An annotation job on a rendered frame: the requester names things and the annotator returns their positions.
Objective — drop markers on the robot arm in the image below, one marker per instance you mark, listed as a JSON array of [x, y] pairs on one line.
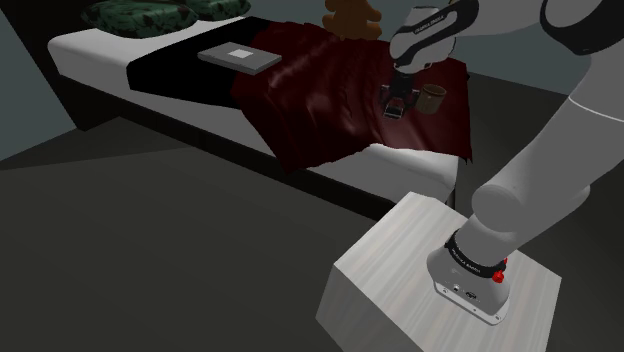
[[536, 161]]

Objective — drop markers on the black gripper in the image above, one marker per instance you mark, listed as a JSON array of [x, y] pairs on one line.
[[401, 84]]

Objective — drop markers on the grey book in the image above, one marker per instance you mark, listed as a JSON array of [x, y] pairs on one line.
[[240, 57]]

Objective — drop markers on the dark red blanket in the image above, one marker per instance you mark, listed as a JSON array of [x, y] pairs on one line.
[[331, 97]]

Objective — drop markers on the brown teddy bear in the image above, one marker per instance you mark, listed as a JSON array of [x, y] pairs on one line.
[[352, 18]]

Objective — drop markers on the brown mug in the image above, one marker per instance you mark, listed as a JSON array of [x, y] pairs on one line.
[[431, 99]]

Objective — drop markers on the small green patterned pillow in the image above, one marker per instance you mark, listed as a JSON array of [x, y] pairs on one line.
[[219, 8]]

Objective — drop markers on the white bed with dark frame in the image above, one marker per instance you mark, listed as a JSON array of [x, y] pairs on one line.
[[195, 105]]

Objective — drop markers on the large green patterned pillow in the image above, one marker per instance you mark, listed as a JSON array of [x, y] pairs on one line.
[[136, 17]]

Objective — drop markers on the pale wood robot stand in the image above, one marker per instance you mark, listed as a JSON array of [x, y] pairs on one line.
[[390, 273]]

